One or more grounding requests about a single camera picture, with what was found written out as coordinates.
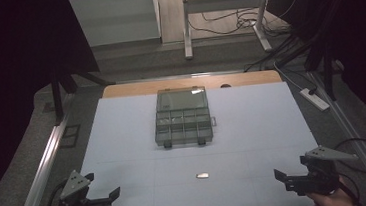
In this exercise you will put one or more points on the small silver metal piece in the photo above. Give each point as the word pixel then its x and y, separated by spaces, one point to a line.
pixel 202 175

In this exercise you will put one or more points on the clear plastic compartment box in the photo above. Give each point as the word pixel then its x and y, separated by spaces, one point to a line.
pixel 183 119

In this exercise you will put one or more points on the person's right hand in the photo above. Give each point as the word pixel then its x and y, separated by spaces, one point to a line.
pixel 330 201

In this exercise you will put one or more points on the white cabinet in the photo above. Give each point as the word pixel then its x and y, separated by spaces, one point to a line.
pixel 116 18

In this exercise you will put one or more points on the black metal stand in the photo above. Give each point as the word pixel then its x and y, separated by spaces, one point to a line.
pixel 328 73
pixel 57 97

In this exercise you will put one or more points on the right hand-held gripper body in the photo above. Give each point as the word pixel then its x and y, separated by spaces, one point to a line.
pixel 317 175

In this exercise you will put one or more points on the white power strip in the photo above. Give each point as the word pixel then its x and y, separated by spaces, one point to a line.
pixel 314 99

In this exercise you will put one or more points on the white metal desk frame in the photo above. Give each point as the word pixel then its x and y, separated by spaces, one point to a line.
pixel 187 32

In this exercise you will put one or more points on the dark curtain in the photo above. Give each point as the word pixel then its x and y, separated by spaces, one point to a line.
pixel 362 33
pixel 10 64

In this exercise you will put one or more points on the pale blue table mat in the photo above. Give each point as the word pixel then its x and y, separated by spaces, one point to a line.
pixel 242 158

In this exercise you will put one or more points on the aluminium rail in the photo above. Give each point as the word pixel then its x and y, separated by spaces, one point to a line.
pixel 357 134
pixel 40 182

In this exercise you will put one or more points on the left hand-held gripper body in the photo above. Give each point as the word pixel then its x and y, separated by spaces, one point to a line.
pixel 79 205

